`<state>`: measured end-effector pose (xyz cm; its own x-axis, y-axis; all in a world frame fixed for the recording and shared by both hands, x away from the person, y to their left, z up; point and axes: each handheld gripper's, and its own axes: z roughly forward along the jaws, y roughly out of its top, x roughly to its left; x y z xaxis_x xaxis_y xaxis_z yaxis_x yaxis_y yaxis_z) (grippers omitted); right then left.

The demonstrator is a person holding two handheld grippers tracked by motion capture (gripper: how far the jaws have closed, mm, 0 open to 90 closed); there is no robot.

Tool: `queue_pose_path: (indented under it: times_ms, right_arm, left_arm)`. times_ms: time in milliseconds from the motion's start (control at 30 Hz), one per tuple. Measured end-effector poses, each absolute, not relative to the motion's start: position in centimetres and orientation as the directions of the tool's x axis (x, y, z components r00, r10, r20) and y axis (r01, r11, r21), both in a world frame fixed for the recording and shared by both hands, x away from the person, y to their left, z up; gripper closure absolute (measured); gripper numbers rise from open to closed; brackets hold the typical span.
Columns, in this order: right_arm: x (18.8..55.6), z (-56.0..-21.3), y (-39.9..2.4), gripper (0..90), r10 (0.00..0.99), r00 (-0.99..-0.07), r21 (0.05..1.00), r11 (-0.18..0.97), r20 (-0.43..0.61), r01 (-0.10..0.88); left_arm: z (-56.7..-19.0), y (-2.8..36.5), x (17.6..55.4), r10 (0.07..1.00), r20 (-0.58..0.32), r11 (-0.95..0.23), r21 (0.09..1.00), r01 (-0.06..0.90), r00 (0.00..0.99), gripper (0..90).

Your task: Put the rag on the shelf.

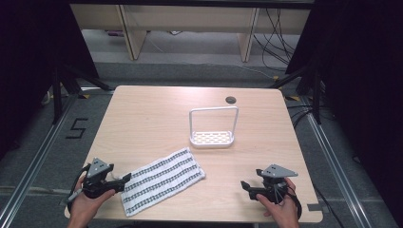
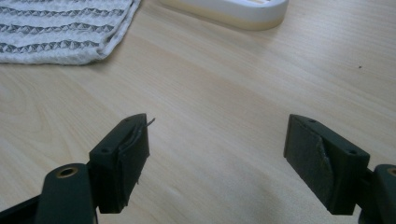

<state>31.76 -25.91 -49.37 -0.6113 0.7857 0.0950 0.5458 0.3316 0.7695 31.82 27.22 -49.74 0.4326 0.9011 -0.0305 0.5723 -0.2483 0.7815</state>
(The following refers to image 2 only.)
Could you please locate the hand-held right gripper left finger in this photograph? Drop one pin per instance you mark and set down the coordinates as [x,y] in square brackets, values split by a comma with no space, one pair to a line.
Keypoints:
[124,165]

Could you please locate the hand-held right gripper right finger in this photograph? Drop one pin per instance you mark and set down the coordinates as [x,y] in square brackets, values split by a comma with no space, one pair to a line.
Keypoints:
[327,161]

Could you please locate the white grey striped cloth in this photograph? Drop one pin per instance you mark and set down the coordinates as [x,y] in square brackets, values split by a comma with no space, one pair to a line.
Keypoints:
[59,29]

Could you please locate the white plastic tray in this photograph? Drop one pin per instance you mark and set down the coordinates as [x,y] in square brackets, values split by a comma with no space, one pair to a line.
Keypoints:
[236,12]

